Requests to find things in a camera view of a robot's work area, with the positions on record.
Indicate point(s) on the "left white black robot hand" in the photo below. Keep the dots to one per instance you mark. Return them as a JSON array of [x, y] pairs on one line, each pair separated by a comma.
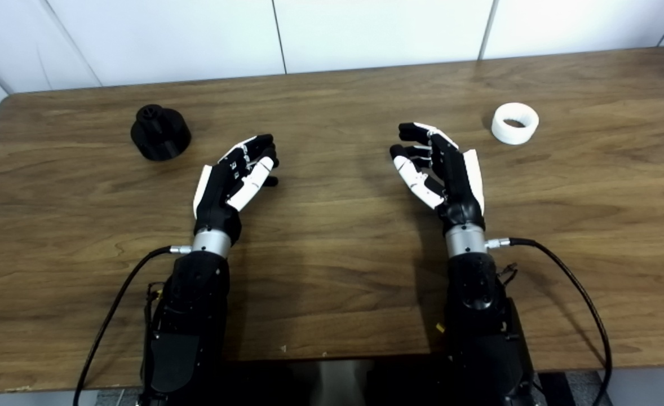
[[213, 192]]

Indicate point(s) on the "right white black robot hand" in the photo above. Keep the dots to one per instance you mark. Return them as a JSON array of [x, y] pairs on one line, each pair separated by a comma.
[[459, 180]]

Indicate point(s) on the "round black plastic part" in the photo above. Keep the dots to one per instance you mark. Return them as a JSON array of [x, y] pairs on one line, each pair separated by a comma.
[[160, 138]]

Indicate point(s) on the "glossy black robot torso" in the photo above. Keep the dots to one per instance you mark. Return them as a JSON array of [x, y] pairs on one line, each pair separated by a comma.
[[264, 383]]

